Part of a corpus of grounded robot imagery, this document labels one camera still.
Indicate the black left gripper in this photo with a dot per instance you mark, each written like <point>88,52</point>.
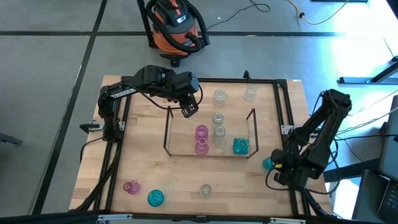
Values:
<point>186,83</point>

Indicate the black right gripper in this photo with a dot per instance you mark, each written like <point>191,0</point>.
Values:
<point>292,169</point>

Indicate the round teal glass vase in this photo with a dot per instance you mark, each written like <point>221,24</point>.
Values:
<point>155,198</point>
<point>267,164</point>

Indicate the tall pink glass vase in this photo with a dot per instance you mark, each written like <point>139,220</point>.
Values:
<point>201,148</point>

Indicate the teal cut glass urn vase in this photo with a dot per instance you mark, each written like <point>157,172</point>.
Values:
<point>241,146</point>

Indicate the round pink glass vase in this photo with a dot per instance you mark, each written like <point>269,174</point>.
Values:
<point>133,188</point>

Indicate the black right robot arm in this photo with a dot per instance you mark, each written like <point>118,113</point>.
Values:
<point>326,130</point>

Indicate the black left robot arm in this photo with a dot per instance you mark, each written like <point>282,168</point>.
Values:
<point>122,92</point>

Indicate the silver bar clamp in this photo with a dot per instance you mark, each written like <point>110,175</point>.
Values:
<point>287,221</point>
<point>115,216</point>

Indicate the dark desk foot bar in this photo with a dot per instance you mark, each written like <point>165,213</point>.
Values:
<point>348,170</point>

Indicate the orange and black shop vacuum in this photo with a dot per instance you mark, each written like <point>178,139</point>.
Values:
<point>174,37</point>

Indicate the black side clamp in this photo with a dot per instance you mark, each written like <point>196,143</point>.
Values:
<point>90,127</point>

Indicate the black desk foot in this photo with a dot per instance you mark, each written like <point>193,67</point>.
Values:
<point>357,80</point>

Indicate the black keypad device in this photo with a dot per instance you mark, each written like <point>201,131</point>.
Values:
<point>390,199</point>

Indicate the grey chair base leg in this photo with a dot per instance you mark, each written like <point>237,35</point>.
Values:
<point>11,139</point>

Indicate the black aluminium table frame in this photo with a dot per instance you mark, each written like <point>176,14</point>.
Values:
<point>217,80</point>

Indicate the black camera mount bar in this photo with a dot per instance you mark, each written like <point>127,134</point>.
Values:
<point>186,218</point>

